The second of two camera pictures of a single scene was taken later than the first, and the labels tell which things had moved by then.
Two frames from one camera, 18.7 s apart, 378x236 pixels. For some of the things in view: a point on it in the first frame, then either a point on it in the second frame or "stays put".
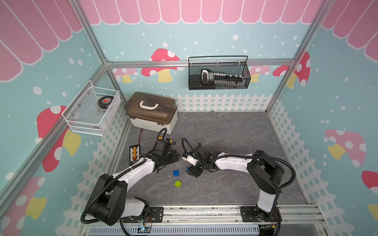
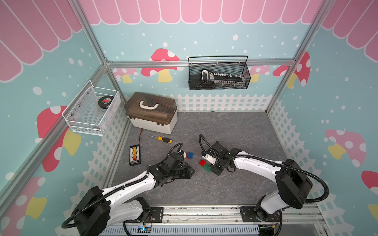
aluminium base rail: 216,220 stays put
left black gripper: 174,158 -> 186,174
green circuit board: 141,229 stays put
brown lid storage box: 156,111 stays put
